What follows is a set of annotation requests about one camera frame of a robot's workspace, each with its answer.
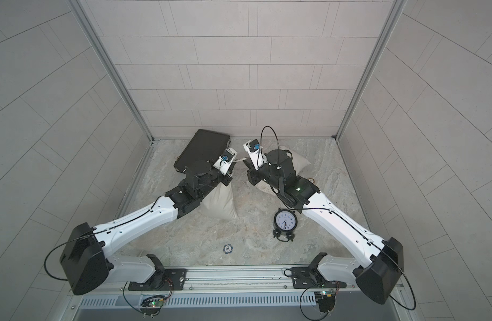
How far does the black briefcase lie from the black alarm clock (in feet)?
1.43

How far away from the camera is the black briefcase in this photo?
1.02 m

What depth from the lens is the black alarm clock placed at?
2.71ft
